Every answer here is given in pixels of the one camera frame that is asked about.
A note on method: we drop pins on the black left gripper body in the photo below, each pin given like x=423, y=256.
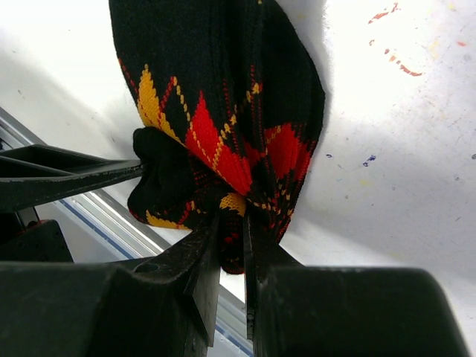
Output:
x=42, y=241

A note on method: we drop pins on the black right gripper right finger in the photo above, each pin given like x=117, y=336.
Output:
x=298, y=310

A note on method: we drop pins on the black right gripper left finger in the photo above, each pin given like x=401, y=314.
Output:
x=153, y=306

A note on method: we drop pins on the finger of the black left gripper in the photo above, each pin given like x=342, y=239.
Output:
x=39, y=174

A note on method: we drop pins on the aluminium front rail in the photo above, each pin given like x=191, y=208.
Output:
x=109, y=224

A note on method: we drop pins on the red yellow argyle sock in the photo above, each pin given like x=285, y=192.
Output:
x=231, y=108

